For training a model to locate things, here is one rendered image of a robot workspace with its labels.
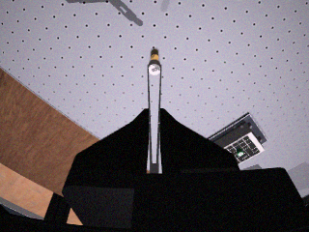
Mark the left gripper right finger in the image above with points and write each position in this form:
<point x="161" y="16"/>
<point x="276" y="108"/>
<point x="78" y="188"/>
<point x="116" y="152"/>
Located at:
<point x="189" y="151"/>

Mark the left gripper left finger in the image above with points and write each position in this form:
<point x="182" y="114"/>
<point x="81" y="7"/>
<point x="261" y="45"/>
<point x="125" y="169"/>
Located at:
<point x="119" y="150"/>

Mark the white tube carrier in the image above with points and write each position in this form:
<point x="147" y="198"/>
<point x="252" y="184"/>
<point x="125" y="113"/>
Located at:
<point x="238" y="137"/>

